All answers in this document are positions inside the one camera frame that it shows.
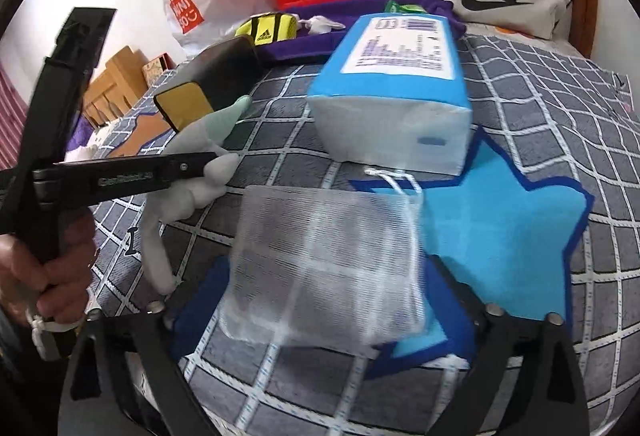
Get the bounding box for pink striped cloth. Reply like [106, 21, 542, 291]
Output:
[0, 66, 28, 172]

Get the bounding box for white mesh pouch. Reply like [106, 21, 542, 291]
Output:
[217, 167, 428, 347]

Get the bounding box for blue tissue pack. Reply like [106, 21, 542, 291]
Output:
[306, 13, 473, 177]

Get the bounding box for person's left hand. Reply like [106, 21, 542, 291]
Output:
[0, 208, 98, 334]

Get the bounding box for purple towel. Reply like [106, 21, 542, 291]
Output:
[252, 0, 468, 67]

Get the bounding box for grey green plush toy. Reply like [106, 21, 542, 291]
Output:
[141, 96, 253, 294]

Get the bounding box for small green tissue pack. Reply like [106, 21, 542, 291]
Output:
[384, 0, 426, 16]

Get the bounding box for dark green tin box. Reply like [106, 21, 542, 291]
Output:
[152, 37, 261, 133]

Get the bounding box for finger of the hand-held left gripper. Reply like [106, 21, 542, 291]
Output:
[32, 155, 223, 207]

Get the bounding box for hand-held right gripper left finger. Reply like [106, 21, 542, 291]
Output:
[57, 261, 236, 436]

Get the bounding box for printed cardboard box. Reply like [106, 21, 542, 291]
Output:
[141, 56, 175, 84]

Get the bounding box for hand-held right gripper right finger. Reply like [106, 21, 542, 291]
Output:
[415, 253, 591, 436]

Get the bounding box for yellow mini duffel bag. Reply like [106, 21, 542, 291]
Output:
[235, 11, 297, 44]

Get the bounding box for grey grid star blanket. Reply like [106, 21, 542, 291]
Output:
[75, 23, 640, 436]

